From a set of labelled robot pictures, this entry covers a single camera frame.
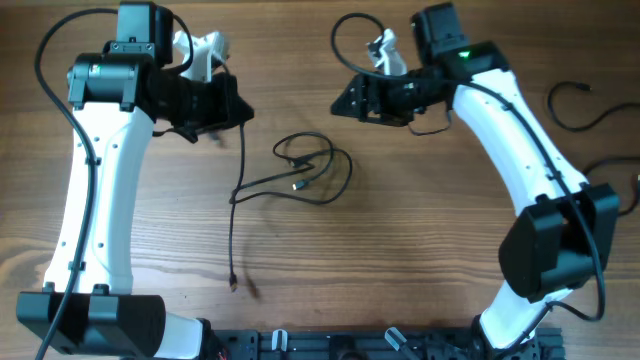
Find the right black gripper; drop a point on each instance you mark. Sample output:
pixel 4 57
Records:
pixel 373 100

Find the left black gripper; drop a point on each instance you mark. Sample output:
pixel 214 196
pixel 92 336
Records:
pixel 220 103

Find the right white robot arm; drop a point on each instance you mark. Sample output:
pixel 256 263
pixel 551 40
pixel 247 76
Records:
pixel 564 226

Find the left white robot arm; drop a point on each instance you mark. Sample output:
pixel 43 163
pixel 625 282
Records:
pixel 153 70

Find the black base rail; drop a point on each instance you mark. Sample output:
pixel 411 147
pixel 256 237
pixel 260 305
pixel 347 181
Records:
pixel 394 344

